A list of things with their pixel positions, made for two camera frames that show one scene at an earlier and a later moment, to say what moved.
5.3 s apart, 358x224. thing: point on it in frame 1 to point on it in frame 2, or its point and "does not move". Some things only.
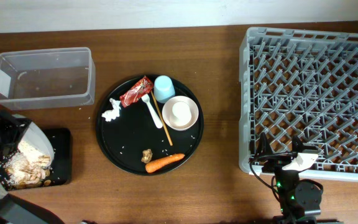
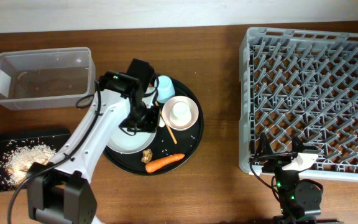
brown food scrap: [146, 155] does not move
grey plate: [35, 135] to [125, 143]
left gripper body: [3, 136] to [143, 119]
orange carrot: [155, 165] does not move
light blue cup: [163, 89] does not move
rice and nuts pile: [29, 167] does not move
